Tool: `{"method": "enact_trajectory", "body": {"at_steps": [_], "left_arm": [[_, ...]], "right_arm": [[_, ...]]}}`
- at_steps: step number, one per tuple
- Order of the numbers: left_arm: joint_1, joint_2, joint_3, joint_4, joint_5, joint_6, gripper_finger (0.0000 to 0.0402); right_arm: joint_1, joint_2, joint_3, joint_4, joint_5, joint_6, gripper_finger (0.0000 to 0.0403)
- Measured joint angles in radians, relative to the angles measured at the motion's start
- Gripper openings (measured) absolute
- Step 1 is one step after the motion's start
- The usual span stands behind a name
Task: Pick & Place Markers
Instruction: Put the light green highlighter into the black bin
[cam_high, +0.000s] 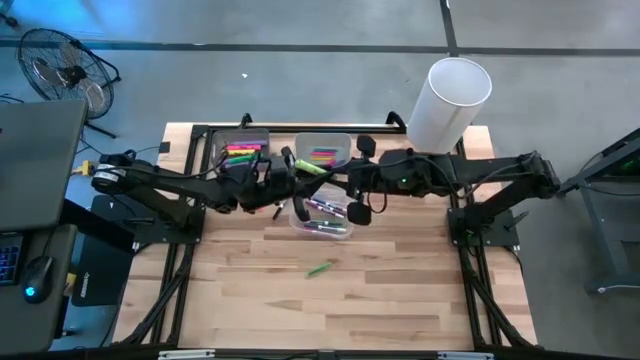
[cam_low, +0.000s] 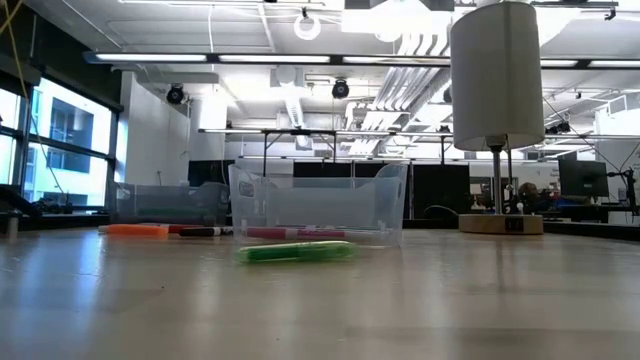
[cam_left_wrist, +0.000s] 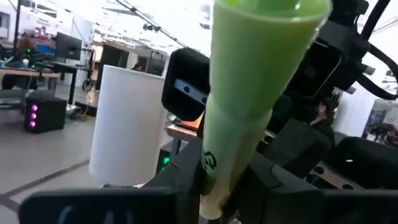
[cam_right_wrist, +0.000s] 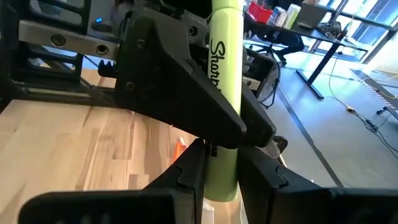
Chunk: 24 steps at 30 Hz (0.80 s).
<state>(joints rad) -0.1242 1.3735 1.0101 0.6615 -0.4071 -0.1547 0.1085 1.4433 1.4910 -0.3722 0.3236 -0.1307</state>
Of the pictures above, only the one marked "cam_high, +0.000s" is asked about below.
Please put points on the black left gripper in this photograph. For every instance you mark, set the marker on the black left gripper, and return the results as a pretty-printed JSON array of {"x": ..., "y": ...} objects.
[{"x": 270, "y": 182}]

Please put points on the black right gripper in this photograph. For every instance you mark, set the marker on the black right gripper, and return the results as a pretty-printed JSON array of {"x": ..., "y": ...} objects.
[{"x": 367, "y": 177}]

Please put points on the light green Sharpie highlighter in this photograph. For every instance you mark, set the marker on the light green Sharpie highlighter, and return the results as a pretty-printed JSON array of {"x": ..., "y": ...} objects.
[{"x": 311, "y": 167}]

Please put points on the pink highlighter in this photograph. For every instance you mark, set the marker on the pink highlighter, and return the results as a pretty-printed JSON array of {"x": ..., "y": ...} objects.
[
  {"x": 243, "y": 147},
  {"x": 324, "y": 161}
]

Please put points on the blue white whiteboard marker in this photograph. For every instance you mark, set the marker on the blue white whiteboard marker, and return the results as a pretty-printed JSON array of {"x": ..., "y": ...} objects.
[{"x": 330, "y": 204}]

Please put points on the brown white whiteboard marker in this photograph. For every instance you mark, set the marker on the brown white whiteboard marker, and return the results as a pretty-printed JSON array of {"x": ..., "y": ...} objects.
[{"x": 325, "y": 209}]

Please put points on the pink thin marker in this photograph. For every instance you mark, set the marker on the pink thin marker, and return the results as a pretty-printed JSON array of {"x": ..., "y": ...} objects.
[{"x": 324, "y": 154}]

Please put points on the teal thin marker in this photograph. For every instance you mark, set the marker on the teal thin marker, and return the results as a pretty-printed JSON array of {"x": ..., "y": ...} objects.
[{"x": 324, "y": 149}]

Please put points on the black white marker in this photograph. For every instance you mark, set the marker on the black white marker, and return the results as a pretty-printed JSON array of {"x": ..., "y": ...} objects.
[{"x": 277, "y": 212}]

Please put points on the clear plastic bin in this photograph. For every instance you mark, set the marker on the clear plastic bin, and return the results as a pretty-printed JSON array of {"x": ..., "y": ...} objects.
[{"x": 297, "y": 227}]

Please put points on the dark green highlighter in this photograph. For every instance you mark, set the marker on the dark green highlighter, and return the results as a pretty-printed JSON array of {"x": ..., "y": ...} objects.
[{"x": 242, "y": 159}]

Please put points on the purple highlighter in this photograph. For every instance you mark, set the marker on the purple highlighter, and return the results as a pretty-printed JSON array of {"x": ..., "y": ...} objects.
[{"x": 249, "y": 143}]

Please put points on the large yellow highlighter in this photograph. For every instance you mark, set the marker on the large yellow highlighter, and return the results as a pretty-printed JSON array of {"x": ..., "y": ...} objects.
[{"x": 241, "y": 152}]

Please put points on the green thin marker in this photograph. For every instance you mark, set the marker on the green thin marker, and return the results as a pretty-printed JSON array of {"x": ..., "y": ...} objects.
[{"x": 319, "y": 270}]

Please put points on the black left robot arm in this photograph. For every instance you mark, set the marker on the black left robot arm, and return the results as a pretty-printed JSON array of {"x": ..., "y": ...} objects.
[{"x": 170, "y": 185}]

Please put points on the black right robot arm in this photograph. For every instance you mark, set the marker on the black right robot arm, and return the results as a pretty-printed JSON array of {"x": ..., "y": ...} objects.
[{"x": 475, "y": 167}]

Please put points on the light grey plastic bin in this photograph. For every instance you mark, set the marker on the light grey plastic bin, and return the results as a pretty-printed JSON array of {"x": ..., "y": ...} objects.
[{"x": 302, "y": 145}]

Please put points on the dark grey plastic bin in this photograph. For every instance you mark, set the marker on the dark grey plastic bin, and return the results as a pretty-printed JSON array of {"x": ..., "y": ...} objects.
[{"x": 240, "y": 134}]

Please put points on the white shade table lamp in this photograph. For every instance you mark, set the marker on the white shade table lamp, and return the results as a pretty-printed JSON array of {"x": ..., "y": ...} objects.
[{"x": 450, "y": 105}]

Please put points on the small black square plate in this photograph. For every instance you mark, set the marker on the small black square plate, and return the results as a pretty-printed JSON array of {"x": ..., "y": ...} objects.
[{"x": 164, "y": 147}]

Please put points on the yellow power strip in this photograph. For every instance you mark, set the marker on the yellow power strip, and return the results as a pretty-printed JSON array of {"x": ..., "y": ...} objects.
[{"x": 82, "y": 169}]

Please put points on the black computer case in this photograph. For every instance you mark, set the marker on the black computer case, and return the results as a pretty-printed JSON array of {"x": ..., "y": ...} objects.
[{"x": 100, "y": 280}]

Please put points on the black floor fan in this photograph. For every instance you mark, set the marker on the black floor fan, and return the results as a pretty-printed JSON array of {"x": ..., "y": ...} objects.
[{"x": 70, "y": 75}]

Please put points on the black metal cart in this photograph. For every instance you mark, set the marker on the black metal cart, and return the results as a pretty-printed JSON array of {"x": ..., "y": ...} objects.
[{"x": 605, "y": 235}]

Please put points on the grey flat monitor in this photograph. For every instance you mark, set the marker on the grey flat monitor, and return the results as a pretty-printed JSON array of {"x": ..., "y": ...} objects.
[{"x": 35, "y": 160}]

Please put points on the black computer mouse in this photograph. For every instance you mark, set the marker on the black computer mouse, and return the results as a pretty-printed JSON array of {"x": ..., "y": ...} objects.
[{"x": 38, "y": 280}]

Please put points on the black keyboard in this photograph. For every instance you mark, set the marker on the black keyboard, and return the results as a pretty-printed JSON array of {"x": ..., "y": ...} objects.
[{"x": 10, "y": 260}]

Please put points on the silver bracket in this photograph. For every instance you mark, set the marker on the silver bracket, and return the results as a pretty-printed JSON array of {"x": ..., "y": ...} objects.
[
  {"x": 186, "y": 354},
  {"x": 466, "y": 355}
]

